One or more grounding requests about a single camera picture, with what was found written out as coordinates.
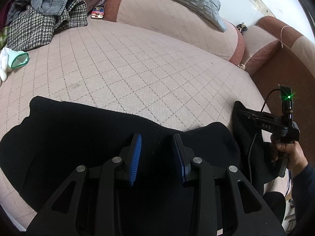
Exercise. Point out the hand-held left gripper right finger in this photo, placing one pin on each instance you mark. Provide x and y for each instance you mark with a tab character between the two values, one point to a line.
178	157

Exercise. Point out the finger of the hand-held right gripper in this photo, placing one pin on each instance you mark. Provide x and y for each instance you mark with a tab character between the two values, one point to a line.
248	115

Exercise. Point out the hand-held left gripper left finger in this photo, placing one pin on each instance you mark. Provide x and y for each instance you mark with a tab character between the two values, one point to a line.
136	157

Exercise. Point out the black pants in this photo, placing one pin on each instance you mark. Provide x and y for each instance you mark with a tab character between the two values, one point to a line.
73	132

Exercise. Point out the person's right forearm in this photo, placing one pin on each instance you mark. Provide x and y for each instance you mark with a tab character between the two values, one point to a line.
301	179

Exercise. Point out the person's right hand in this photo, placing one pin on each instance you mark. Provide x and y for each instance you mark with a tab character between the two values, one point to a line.
296	154

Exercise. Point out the pink quilted sofa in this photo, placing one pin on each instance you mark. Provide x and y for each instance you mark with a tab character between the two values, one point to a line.
123	66

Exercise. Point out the colourful packet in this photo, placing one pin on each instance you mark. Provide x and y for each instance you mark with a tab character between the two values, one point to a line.
97	12

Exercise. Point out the dark brown garment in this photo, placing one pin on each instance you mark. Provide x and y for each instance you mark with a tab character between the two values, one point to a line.
92	1

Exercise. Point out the houndstooth coat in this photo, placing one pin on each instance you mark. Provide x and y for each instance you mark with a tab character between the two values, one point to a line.
32	32

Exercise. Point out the green patterned cloth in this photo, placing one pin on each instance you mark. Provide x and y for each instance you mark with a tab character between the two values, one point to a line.
2	38

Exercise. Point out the maroon cloth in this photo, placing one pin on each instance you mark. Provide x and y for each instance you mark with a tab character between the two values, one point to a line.
3	13

